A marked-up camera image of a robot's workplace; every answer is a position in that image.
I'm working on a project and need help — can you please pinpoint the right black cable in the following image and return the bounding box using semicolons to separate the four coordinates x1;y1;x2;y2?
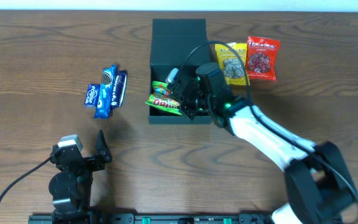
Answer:
177;40;358;215

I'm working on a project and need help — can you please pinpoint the dark green gift box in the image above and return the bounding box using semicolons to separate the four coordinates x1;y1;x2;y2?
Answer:
149;19;211;124

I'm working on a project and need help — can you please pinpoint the blue Oreo cookie pack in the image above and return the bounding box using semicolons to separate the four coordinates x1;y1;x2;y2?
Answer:
94;65;117;119

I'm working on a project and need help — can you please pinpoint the yellow Hacks candy bag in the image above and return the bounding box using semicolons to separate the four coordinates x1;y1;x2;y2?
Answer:
215;42;248;86

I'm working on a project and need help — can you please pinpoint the dark blue Cadbury chocolate bar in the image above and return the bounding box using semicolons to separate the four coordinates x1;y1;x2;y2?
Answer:
111;70;127;109

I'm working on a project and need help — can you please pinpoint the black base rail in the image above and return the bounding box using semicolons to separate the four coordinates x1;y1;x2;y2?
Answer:
28;212;344;224

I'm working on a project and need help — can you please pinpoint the green Haribo gummy bag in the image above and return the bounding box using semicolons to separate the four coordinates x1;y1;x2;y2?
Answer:
145;81;181;116

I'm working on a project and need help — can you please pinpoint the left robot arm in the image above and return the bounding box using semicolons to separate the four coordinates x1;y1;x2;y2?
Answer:
48;130;112;223

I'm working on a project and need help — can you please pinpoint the black cable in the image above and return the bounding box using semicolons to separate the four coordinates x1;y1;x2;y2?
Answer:
177;40;358;215
0;157;52;224

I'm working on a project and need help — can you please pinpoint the red Hacks candy bag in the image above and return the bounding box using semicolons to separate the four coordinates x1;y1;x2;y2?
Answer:
246;36;281;81

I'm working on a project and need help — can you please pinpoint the blue Eclipse mint box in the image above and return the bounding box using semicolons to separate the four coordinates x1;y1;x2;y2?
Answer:
84;83;101;108

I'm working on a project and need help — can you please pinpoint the left black cable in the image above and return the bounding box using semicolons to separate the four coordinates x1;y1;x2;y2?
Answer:
0;157;52;224

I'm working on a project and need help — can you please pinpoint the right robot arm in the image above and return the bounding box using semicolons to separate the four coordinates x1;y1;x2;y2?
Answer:
166;62;358;223

